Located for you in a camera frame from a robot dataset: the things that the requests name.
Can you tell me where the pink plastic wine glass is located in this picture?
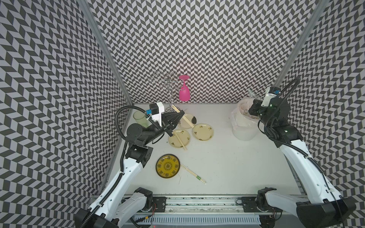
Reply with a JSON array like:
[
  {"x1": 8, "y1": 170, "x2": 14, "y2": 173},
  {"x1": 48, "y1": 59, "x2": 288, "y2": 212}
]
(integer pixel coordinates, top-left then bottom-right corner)
[{"x1": 179, "y1": 75, "x2": 191, "y2": 102}]

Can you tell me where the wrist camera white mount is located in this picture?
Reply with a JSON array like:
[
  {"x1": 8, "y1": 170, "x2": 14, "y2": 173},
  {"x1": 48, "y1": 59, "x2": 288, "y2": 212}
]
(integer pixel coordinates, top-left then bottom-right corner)
[
  {"x1": 145, "y1": 102, "x2": 165, "y2": 129},
  {"x1": 261, "y1": 86, "x2": 281, "y2": 107}
]

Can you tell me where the yellow green patterned plate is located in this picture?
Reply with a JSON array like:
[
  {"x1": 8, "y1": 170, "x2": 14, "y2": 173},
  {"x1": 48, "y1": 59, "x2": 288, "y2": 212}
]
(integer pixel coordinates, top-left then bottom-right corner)
[{"x1": 156, "y1": 154, "x2": 181, "y2": 179}]

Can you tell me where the cream plate with black spot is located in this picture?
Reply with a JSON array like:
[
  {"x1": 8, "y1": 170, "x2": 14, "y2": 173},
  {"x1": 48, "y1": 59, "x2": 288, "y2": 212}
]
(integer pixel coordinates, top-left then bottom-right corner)
[{"x1": 178, "y1": 114, "x2": 197, "y2": 129}]

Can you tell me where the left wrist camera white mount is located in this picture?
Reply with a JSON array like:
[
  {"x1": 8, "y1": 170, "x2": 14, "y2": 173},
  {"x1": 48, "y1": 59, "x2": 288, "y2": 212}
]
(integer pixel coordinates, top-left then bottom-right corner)
[{"x1": 145, "y1": 102, "x2": 165, "y2": 129}]

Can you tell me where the white trash bucket with bag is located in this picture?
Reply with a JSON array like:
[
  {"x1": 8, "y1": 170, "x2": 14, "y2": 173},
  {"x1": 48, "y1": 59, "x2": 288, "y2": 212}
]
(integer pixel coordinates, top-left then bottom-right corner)
[{"x1": 230, "y1": 97, "x2": 259, "y2": 141}]

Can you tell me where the chopsticks green label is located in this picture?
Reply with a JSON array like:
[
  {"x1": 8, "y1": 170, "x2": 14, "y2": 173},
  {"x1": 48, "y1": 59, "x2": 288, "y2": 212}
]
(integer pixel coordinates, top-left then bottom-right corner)
[{"x1": 181, "y1": 164, "x2": 207, "y2": 184}]

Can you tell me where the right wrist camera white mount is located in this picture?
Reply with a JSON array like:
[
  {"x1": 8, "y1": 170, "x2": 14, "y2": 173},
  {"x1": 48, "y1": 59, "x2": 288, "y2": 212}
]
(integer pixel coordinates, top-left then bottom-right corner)
[{"x1": 261, "y1": 86, "x2": 281, "y2": 107}]

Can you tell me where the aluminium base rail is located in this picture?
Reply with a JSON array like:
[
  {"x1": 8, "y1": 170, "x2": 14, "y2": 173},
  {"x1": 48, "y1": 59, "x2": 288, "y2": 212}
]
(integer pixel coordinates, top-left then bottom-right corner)
[{"x1": 85, "y1": 195, "x2": 326, "y2": 228}]

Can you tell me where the green transparent plastic cup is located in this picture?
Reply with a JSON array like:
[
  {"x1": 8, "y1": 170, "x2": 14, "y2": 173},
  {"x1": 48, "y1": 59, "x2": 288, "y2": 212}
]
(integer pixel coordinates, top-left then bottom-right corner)
[{"x1": 133, "y1": 110, "x2": 149, "y2": 128}]

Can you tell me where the cream plate right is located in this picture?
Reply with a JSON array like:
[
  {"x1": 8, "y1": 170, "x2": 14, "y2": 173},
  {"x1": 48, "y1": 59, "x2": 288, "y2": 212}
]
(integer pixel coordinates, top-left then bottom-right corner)
[{"x1": 193, "y1": 123, "x2": 214, "y2": 142}]

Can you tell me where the cream plate front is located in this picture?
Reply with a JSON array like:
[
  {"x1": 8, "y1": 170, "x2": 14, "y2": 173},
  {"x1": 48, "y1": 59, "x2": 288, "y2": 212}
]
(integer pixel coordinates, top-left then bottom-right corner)
[{"x1": 168, "y1": 129, "x2": 191, "y2": 148}]

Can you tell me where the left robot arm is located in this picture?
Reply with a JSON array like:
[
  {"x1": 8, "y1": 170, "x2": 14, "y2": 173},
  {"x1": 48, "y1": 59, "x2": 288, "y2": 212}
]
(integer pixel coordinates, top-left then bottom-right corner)
[{"x1": 74, "y1": 102, "x2": 185, "y2": 228}]

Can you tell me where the metal glass holder stand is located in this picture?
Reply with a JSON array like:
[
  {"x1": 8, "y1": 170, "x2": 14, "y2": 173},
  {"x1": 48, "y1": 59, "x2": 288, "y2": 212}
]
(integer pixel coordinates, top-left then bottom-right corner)
[{"x1": 149, "y1": 70, "x2": 181, "y2": 113}]

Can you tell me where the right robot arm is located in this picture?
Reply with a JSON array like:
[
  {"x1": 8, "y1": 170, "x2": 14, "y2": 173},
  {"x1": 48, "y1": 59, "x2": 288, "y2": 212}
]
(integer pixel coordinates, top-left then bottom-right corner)
[{"x1": 248, "y1": 77, "x2": 356, "y2": 228}]

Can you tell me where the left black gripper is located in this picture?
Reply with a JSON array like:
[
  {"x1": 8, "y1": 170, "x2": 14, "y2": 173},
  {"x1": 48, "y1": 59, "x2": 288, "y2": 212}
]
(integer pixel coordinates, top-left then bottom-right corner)
[{"x1": 143, "y1": 109, "x2": 184, "y2": 145}]

